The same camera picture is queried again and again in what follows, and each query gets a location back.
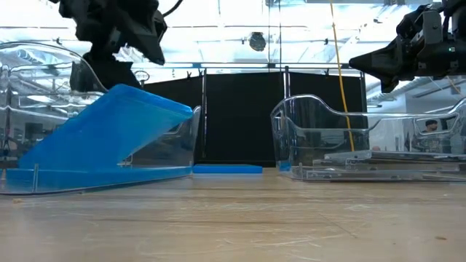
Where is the person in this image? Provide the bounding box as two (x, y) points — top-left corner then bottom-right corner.
(421, 119), (441, 134)

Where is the black backdrop stand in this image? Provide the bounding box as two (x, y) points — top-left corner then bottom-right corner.
(282, 65), (293, 101)
(359, 70), (368, 114)
(199, 67), (208, 161)

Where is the clear plastic bin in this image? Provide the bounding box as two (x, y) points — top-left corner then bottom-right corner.
(0, 41), (202, 196)
(270, 93), (466, 183)

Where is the blue jewel case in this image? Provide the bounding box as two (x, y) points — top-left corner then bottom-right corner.
(191, 164), (264, 175)
(0, 166), (193, 196)
(17, 84), (194, 172)

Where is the yellow hanging cable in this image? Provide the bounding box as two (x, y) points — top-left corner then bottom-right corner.
(328, 0), (357, 153)

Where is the black backdrop curtain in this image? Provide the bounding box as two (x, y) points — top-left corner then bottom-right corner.
(143, 71), (368, 167)

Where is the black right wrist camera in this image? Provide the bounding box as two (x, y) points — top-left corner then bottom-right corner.
(418, 9), (444, 45)

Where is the black ceiling cord reel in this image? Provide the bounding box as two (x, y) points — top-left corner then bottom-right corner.
(248, 31), (267, 52)

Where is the long horizontal metal rail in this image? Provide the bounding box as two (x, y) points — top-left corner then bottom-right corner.
(0, 61), (466, 71)

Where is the black stand with ring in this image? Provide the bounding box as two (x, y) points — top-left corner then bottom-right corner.
(133, 69), (151, 88)

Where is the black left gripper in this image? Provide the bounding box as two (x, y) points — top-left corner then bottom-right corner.
(70, 0), (169, 93)

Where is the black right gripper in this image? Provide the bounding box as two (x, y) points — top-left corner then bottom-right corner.
(348, 14), (466, 94)

